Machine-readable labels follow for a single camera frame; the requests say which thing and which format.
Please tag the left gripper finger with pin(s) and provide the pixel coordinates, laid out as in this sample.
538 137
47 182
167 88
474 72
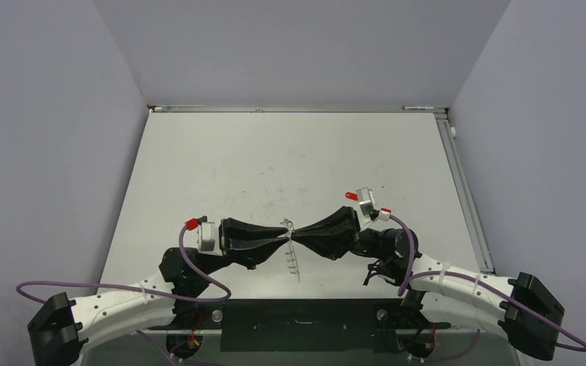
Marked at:
256 248
240 230

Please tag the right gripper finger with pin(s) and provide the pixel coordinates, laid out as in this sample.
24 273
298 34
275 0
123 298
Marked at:
330 225
324 246

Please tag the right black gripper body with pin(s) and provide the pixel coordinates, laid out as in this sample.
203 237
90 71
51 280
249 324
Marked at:
366 241

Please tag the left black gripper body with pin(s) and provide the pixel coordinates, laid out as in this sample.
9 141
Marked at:
248 258

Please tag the silver key with red tag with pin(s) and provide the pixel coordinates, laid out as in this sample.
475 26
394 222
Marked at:
352 196

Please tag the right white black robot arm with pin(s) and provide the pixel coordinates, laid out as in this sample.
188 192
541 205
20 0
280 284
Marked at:
521 309

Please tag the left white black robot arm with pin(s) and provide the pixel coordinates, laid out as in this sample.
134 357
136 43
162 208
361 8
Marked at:
66 327

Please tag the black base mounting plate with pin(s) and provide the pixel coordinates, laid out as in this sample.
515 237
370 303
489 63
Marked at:
306 325

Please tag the marker pen at back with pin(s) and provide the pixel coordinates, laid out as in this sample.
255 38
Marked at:
419 108

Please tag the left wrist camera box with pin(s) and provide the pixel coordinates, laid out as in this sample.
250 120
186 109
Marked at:
207 235

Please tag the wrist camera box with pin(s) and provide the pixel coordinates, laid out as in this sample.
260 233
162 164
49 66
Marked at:
370 202
207 235

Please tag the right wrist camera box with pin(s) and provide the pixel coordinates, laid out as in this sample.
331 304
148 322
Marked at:
370 202

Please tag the aluminium front frame rail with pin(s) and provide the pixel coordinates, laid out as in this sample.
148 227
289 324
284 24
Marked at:
110 315

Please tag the aluminium rail right edge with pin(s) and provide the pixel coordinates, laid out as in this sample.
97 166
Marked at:
472 220

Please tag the aluminium rail edge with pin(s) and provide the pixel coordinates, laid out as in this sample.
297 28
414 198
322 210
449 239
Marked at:
280 109
472 220

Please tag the aluminium rail back edge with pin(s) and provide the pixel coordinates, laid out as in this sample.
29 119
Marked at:
280 109

